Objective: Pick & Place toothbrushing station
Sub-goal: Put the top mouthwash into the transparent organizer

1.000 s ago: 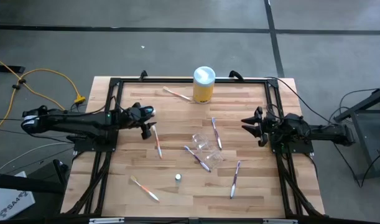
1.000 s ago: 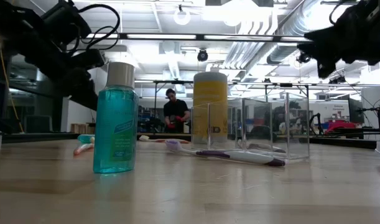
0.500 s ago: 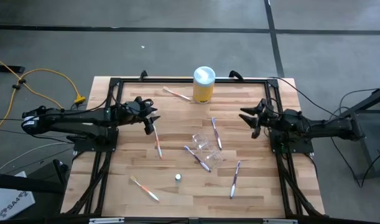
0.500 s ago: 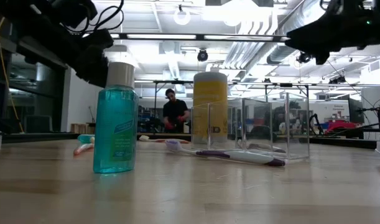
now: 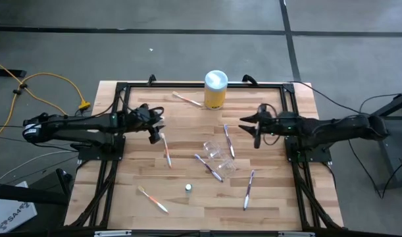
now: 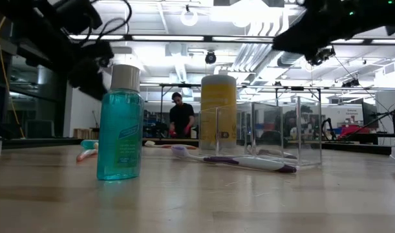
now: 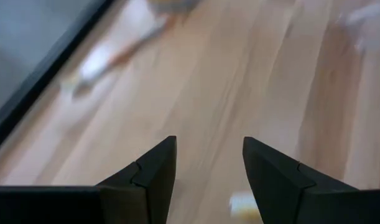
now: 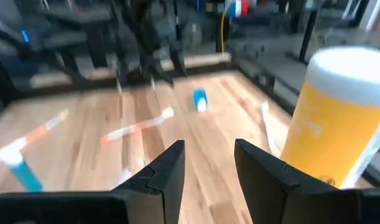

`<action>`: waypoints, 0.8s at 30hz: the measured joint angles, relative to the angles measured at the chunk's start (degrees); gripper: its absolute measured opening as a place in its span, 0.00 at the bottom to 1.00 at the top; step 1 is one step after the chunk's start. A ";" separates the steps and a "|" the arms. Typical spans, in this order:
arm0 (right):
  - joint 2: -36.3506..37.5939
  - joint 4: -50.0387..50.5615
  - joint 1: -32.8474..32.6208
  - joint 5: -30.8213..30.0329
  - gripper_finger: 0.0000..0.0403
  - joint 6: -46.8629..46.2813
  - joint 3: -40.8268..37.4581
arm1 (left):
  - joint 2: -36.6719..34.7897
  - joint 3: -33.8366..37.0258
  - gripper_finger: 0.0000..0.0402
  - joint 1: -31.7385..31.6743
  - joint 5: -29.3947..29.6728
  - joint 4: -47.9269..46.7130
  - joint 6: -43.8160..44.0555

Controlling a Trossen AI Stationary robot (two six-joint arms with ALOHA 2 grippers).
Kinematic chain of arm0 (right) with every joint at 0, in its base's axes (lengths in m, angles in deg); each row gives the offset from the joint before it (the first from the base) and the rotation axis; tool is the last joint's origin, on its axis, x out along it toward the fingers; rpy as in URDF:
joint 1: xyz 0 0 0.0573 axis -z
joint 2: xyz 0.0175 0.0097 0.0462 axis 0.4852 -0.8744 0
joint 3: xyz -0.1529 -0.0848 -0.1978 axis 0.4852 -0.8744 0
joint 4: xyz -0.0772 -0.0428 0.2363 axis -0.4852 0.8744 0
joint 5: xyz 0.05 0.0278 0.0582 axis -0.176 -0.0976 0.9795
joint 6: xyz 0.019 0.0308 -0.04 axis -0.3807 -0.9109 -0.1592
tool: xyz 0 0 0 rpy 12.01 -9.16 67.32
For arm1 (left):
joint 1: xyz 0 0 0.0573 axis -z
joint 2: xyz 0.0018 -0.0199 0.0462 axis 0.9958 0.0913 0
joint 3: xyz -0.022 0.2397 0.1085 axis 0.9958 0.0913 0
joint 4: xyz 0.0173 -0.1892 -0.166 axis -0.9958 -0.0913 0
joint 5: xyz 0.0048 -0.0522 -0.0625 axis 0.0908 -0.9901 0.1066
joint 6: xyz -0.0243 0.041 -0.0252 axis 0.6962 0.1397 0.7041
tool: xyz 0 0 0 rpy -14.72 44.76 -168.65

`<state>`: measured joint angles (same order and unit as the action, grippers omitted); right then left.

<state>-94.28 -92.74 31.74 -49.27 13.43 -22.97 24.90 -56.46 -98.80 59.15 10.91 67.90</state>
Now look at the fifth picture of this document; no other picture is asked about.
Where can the orange toothbrush yellow bristles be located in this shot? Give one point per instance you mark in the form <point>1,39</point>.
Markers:
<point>153,199</point>

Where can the black table clamp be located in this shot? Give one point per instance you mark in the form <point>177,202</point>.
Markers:
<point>151,80</point>
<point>250,79</point>

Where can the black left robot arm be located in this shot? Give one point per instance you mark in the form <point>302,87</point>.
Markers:
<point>72,126</point>

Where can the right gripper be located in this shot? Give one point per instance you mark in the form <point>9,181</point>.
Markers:
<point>274,123</point>

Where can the purple white toothbrush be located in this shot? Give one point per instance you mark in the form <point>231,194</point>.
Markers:
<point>229,141</point>
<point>248,190</point>
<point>209,168</point>

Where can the clear plastic cup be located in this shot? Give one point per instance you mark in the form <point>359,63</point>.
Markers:
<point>220,159</point>

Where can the black stand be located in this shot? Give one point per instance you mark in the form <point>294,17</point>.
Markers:
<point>29,194</point>

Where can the yellow wipes canister white lid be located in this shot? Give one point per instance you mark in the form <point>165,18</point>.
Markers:
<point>216,95</point>

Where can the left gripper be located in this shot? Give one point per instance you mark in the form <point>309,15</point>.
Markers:
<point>138,121</point>

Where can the silver aluminium bracket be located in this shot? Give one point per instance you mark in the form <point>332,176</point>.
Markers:
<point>112,233</point>
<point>296,234</point>

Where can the black flat bar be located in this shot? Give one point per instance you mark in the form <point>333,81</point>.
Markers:
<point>6,72</point>

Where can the white printed box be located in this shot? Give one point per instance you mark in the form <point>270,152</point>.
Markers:
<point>10,214</point>

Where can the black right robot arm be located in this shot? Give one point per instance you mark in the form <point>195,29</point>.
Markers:
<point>335,126</point>

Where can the dark grey side table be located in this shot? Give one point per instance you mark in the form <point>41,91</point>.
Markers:
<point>401,148</point>

